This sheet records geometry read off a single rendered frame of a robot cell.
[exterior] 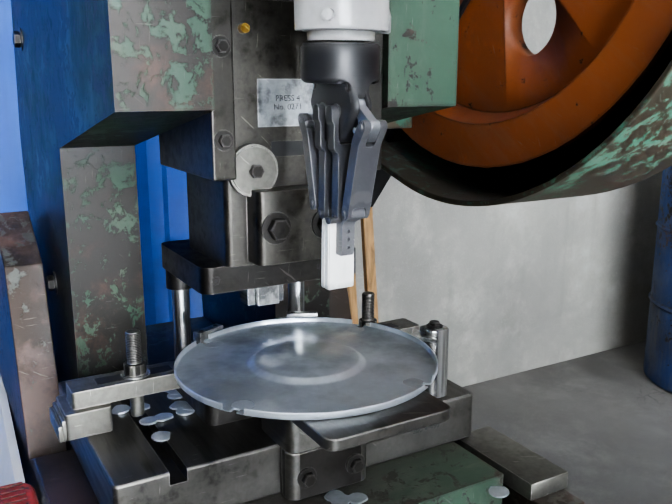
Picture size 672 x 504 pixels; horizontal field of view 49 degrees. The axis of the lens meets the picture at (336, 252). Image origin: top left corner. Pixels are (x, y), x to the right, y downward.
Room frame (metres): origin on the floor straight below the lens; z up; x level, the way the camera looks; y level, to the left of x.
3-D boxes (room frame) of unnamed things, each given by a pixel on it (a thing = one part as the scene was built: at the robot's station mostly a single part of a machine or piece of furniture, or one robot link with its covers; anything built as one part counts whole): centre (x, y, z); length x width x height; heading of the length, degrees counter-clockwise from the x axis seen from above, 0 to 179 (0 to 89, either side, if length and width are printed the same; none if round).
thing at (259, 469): (0.89, 0.09, 0.68); 0.45 x 0.30 x 0.06; 120
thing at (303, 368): (0.78, 0.03, 0.78); 0.29 x 0.29 x 0.01
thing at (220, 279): (0.89, 0.10, 0.86); 0.20 x 0.16 x 0.05; 120
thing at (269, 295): (0.88, 0.09, 0.84); 0.05 x 0.03 x 0.04; 120
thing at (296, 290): (0.98, 0.05, 0.81); 0.02 x 0.02 x 0.14
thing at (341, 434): (0.73, 0.01, 0.72); 0.25 x 0.14 x 0.14; 30
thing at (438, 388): (0.86, -0.12, 0.75); 0.03 x 0.03 x 0.10; 30
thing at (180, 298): (0.90, 0.20, 0.81); 0.02 x 0.02 x 0.14
